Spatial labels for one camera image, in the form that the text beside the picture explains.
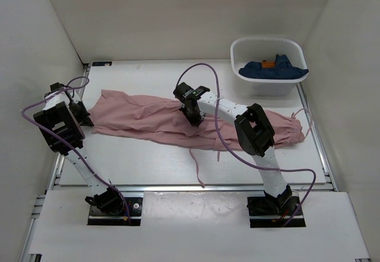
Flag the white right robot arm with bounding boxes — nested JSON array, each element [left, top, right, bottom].
[[173, 83, 292, 214]]

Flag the white plastic basket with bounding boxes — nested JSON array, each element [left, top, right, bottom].
[[230, 37, 309, 96]]

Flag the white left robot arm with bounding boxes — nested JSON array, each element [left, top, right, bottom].
[[33, 82, 130, 220]]

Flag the pink trousers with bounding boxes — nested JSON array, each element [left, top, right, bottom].
[[88, 89, 312, 188]]

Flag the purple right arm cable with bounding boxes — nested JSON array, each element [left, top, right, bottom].
[[176, 62, 316, 229]]

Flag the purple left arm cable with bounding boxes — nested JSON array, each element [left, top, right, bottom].
[[21, 76, 131, 221]]

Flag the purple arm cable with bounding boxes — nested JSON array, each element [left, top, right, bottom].
[[21, 76, 131, 221], [176, 62, 316, 229]]

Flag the dark corner label plate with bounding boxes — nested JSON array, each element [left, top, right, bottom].
[[91, 61, 112, 67]]

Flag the blue folded jeans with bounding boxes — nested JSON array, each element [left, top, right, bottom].
[[239, 54, 309, 80]]

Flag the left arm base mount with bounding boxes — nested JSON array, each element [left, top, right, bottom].
[[85, 195, 143, 226]]

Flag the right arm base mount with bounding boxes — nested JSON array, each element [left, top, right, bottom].
[[246, 195, 306, 228]]

